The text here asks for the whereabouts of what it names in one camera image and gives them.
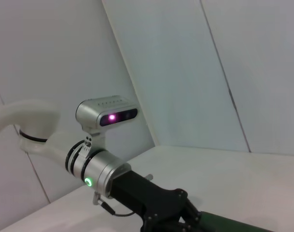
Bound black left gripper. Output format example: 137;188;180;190
110;169;202;232

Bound green glasses case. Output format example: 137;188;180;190
199;210;294;232

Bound left arm wrist cable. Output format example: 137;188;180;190
92;190;139;218

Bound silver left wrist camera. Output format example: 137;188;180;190
75;96;139;167

